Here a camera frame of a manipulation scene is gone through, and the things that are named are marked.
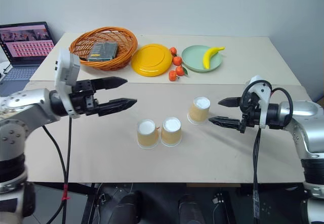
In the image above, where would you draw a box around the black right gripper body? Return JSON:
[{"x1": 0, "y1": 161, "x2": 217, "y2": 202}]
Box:
[{"x1": 238, "y1": 92, "x2": 262, "y2": 134}]

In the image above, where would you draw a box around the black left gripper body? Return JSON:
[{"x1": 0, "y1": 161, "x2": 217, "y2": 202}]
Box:
[{"x1": 68, "y1": 79, "x2": 100, "y2": 116}]

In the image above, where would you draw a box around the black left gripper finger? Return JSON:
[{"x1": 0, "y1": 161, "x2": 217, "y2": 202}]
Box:
[
  {"x1": 92, "y1": 76, "x2": 128, "y2": 92},
  {"x1": 97, "y1": 98, "x2": 138, "y2": 117}
]

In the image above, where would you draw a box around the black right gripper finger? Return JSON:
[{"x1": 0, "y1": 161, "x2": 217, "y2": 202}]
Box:
[
  {"x1": 218, "y1": 97, "x2": 241, "y2": 108},
  {"x1": 208, "y1": 116, "x2": 242, "y2": 130}
]

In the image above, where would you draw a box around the yellow paper cup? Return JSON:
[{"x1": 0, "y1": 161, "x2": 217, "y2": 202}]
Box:
[
  {"x1": 187, "y1": 96, "x2": 212, "y2": 126},
  {"x1": 160, "y1": 117, "x2": 183, "y2": 148},
  {"x1": 137, "y1": 119, "x2": 160, "y2": 150}
]

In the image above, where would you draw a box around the dark rectangular box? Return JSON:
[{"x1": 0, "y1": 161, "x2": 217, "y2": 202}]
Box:
[{"x1": 87, "y1": 41, "x2": 119, "y2": 63}]

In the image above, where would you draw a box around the orange wicker basket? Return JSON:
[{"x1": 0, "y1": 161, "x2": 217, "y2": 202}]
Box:
[{"x1": 69, "y1": 26, "x2": 139, "y2": 71}]

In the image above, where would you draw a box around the yellow plastic plate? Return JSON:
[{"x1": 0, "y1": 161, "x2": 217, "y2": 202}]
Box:
[{"x1": 130, "y1": 43, "x2": 174, "y2": 78}]

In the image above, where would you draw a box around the yellow toy banana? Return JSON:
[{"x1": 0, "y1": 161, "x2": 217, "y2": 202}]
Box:
[{"x1": 202, "y1": 46, "x2": 226, "y2": 70}]

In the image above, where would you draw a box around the green plastic plate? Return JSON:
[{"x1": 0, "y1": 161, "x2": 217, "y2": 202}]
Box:
[{"x1": 181, "y1": 44, "x2": 225, "y2": 73}]

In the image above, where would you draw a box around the open grey laptop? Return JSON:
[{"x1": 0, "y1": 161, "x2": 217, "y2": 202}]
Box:
[{"x1": 0, "y1": 21, "x2": 56, "y2": 97}]

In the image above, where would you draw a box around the dark rounded shape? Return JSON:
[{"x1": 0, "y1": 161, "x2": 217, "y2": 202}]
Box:
[
  {"x1": 178, "y1": 193, "x2": 201, "y2": 224},
  {"x1": 107, "y1": 193, "x2": 143, "y2": 224}
]

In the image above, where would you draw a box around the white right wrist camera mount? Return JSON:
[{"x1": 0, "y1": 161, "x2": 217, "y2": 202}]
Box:
[{"x1": 244, "y1": 75, "x2": 273, "y2": 129}]

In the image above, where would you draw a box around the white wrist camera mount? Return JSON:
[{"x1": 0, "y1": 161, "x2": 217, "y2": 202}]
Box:
[
  {"x1": 54, "y1": 48, "x2": 82, "y2": 119},
  {"x1": 244, "y1": 75, "x2": 273, "y2": 129}
]

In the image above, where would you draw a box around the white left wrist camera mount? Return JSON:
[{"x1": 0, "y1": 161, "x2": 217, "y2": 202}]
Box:
[{"x1": 54, "y1": 48, "x2": 82, "y2": 119}]

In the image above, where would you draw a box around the black looped right arm cable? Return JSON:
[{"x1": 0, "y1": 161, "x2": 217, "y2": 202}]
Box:
[{"x1": 271, "y1": 87, "x2": 295, "y2": 129}]

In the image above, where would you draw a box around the black hanging right arm cable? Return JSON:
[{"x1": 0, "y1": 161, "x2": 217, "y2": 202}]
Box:
[{"x1": 252, "y1": 126, "x2": 262, "y2": 224}]

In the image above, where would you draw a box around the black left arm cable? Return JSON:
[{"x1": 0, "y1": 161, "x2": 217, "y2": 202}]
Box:
[
  {"x1": 61, "y1": 116, "x2": 73, "y2": 224},
  {"x1": 42, "y1": 124, "x2": 68, "y2": 224}
]

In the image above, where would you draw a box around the red cable tie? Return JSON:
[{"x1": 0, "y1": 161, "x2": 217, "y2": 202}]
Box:
[{"x1": 62, "y1": 183, "x2": 70, "y2": 202}]

